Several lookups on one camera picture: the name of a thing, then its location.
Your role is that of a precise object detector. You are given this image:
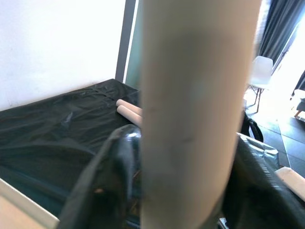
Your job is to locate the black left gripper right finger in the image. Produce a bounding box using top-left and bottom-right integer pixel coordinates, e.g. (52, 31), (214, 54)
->
(209, 132), (305, 229)

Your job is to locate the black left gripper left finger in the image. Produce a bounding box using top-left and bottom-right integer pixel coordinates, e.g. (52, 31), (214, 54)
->
(57, 125), (143, 229)

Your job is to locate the white plastic table leg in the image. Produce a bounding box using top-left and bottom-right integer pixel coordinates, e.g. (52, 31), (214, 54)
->
(116, 99), (143, 113)
(116, 104), (305, 200)
(139, 0), (263, 229)

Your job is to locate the black plastic table cover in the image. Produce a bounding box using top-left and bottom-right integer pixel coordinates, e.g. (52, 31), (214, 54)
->
(0, 78), (143, 215)

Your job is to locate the light grey armchair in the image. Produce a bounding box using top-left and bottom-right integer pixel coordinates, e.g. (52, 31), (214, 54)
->
(289, 89), (305, 117)

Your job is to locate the white plastic chair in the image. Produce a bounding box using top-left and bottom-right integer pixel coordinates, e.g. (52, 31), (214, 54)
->
(247, 56), (274, 113)

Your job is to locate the dark grey curtain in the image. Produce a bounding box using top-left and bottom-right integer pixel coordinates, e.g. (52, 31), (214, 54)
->
(258, 0), (305, 70)

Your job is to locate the dark grey wall post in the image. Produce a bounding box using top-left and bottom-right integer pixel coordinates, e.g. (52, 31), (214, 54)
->
(115, 0), (137, 84)

